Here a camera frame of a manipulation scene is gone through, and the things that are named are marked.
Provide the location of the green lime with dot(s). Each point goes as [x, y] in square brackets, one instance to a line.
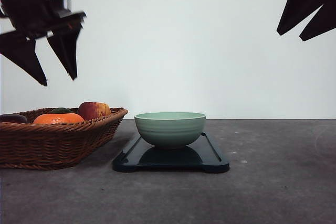
[61, 110]

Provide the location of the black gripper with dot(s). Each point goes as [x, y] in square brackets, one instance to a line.
[36, 18]

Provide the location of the red yellow apple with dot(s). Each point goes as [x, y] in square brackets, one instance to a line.
[93, 110]

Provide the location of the green ceramic bowl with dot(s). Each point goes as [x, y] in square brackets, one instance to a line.
[170, 128]

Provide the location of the orange mandarin fruit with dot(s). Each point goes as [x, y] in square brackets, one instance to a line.
[58, 118]

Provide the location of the dark purple plum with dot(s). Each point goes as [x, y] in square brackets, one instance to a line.
[15, 118]

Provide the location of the black rectangular tray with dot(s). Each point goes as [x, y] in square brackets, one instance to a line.
[201, 154]

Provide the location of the brown wicker basket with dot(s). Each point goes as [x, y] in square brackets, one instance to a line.
[53, 138]

